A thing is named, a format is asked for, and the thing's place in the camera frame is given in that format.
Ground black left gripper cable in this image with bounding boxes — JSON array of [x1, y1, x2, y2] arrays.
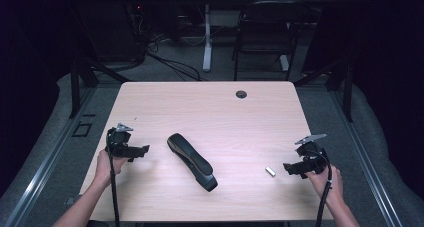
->
[[105, 128, 121, 227]]

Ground black metal frame stand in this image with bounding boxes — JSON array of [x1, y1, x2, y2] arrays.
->
[[68, 57, 130, 119], [294, 59, 354, 123]]

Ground black folding chair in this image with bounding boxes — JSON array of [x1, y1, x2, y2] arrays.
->
[[232, 0, 309, 82]]

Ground dark equipment with red light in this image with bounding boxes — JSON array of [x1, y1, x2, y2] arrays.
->
[[124, 1, 149, 60]]

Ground person's right hand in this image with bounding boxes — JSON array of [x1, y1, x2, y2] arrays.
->
[[305, 165, 345, 208]]

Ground person's left hand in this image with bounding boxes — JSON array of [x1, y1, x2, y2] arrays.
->
[[94, 150, 129, 190]]

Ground black stapler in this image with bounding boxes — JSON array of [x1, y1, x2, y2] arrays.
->
[[166, 132, 219, 193]]

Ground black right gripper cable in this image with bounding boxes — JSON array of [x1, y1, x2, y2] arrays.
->
[[314, 148, 334, 227]]

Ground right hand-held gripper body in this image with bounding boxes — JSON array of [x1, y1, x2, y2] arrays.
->
[[294, 133, 330, 175]]

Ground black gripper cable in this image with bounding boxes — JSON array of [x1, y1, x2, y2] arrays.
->
[[105, 128, 121, 227], [314, 148, 334, 227]]

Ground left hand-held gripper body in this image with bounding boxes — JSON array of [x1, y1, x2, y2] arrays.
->
[[105, 122, 135, 159]]

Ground black floor cables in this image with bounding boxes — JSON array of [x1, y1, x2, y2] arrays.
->
[[145, 36, 203, 82]]

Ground aluminium floor rail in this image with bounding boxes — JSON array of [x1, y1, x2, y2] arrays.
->
[[3, 86, 98, 227], [332, 90, 405, 227]]

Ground white desk leg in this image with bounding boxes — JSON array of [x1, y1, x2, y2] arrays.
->
[[202, 3, 214, 72], [279, 54, 290, 72]]

